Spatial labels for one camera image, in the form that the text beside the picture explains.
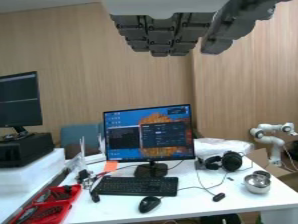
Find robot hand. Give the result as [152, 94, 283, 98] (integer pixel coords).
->
[100, 0, 294, 58]

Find monitor with blue screen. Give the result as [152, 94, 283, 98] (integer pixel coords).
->
[102, 103, 197, 178]

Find blue chair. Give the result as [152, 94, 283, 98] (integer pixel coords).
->
[60, 123, 105, 150]

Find clear plastic bag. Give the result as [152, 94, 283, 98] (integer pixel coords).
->
[193, 138, 255, 160]

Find small white jointed device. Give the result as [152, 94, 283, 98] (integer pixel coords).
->
[249, 122, 298, 167]

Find dark monitor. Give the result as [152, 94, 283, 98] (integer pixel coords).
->
[0, 70, 44, 135]

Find black headphones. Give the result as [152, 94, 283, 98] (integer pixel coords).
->
[204, 150, 245, 173]

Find orange paper note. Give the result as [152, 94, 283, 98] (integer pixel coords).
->
[102, 160, 121, 173]

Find black keyboard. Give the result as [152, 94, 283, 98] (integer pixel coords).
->
[93, 175, 180, 198]

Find cardboard box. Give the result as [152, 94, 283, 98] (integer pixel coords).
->
[246, 147, 291, 178]

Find black box device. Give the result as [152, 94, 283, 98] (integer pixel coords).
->
[0, 131, 56, 169]

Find steel bowl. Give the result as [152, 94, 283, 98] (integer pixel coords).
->
[242, 170, 273, 195]

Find black mouse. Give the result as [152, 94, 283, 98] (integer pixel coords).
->
[137, 195, 162, 214]

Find white desk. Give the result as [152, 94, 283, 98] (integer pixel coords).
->
[56, 146, 298, 224]

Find white foam block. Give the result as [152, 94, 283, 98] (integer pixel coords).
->
[0, 147, 68, 198]

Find red tray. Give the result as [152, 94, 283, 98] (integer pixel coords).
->
[32, 183, 84, 206]
[8, 201, 73, 224]

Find small black cable device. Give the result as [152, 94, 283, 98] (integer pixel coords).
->
[212, 192, 226, 203]

